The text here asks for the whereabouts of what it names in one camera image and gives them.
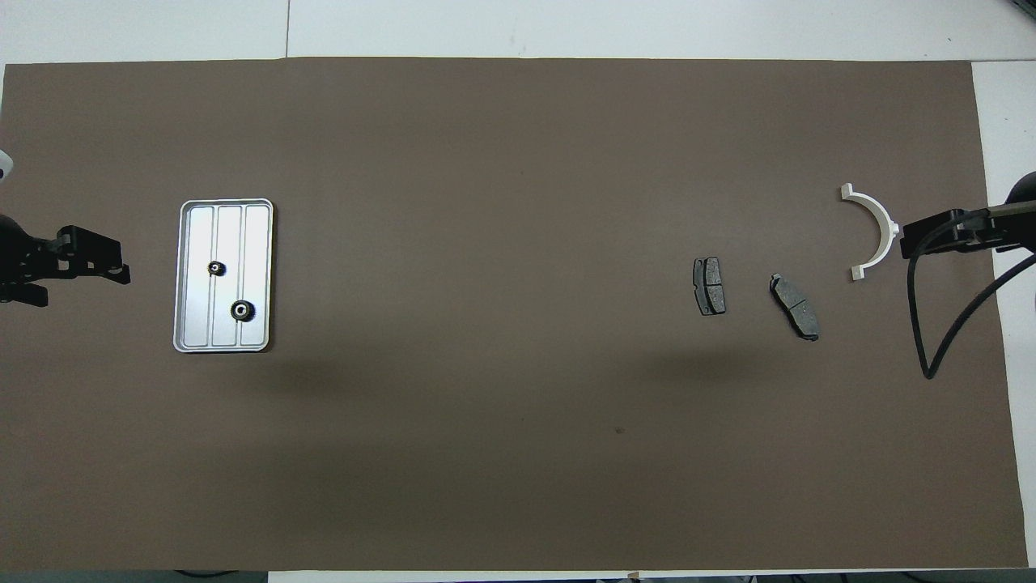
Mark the silver metal compartment tray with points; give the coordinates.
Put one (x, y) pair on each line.
(194, 308)

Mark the long grey brake pad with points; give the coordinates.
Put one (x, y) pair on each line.
(795, 306)

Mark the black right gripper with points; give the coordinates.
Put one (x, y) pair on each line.
(1004, 228)

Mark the short grey brake pad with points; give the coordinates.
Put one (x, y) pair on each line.
(710, 285)

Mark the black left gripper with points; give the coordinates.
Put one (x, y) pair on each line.
(24, 263)

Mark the white semicircular plastic bracket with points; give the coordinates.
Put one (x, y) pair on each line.
(884, 220)

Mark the large brown table mat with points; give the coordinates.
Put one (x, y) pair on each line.
(607, 121)

